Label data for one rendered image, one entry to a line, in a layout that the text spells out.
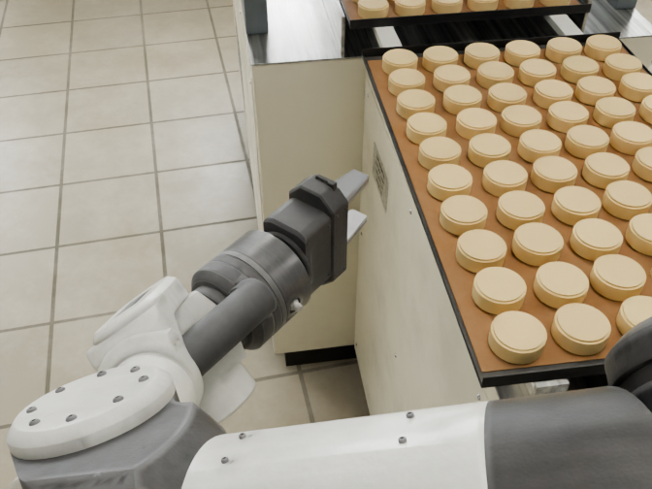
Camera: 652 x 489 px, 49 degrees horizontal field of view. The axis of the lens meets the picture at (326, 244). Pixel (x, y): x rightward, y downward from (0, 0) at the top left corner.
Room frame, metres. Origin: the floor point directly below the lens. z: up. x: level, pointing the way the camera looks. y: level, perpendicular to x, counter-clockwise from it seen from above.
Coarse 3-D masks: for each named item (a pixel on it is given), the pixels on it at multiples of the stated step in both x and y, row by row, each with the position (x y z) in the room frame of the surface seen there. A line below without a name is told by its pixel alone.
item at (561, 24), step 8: (528, 16) 1.19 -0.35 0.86; (536, 16) 1.16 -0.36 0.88; (544, 16) 1.12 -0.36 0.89; (552, 16) 1.11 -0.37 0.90; (560, 16) 1.11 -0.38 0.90; (568, 16) 1.11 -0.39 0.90; (528, 24) 1.18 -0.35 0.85; (536, 24) 1.15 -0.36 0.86; (544, 24) 1.12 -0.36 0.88; (552, 24) 1.09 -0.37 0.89; (560, 24) 1.08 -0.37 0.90; (568, 24) 1.08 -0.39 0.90; (536, 32) 1.15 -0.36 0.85; (544, 32) 1.11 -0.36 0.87; (552, 32) 1.09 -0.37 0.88; (560, 32) 1.06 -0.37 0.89; (568, 32) 1.05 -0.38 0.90; (576, 32) 1.05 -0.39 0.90
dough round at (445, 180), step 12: (444, 168) 0.66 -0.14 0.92; (456, 168) 0.66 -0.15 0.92; (432, 180) 0.64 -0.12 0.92; (444, 180) 0.64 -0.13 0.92; (456, 180) 0.64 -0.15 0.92; (468, 180) 0.64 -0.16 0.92; (432, 192) 0.64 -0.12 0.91; (444, 192) 0.63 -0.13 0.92; (456, 192) 0.63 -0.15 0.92; (468, 192) 0.63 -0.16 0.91
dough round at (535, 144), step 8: (520, 136) 0.73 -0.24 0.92; (528, 136) 0.73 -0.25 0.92; (536, 136) 0.73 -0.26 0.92; (544, 136) 0.73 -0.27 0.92; (552, 136) 0.73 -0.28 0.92; (520, 144) 0.72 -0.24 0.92; (528, 144) 0.71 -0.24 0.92; (536, 144) 0.71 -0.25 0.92; (544, 144) 0.71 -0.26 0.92; (552, 144) 0.71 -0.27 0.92; (560, 144) 0.72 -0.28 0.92; (520, 152) 0.71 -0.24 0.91; (528, 152) 0.70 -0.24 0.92; (536, 152) 0.70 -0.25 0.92; (544, 152) 0.70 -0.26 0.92; (552, 152) 0.70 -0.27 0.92; (528, 160) 0.70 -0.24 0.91
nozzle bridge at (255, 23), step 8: (248, 0) 1.16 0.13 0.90; (256, 0) 1.16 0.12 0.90; (264, 0) 1.17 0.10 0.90; (608, 0) 1.29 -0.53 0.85; (616, 0) 1.27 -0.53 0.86; (624, 0) 1.26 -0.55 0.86; (632, 0) 1.27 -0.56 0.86; (248, 8) 1.16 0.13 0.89; (256, 8) 1.16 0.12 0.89; (264, 8) 1.17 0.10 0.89; (616, 8) 1.26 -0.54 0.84; (624, 8) 1.27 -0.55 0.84; (248, 16) 1.16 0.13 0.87; (256, 16) 1.16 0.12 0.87; (264, 16) 1.17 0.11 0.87; (248, 24) 1.16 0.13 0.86; (256, 24) 1.16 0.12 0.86; (264, 24) 1.17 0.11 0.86; (248, 32) 1.16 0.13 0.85; (256, 32) 1.16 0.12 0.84; (264, 32) 1.17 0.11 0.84
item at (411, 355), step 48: (384, 144) 0.91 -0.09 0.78; (384, 192) 0.89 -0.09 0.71; (384, 240) 0.87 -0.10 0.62; (384, 288) 0.85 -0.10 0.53; (432, 288) 0.62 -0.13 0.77; (384, 336) 0.82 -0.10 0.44; (432, 336) 0.60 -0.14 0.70; (384, 384) 0.79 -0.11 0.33; (432, 384) 0.57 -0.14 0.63; (576, 384) 0.42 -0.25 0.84
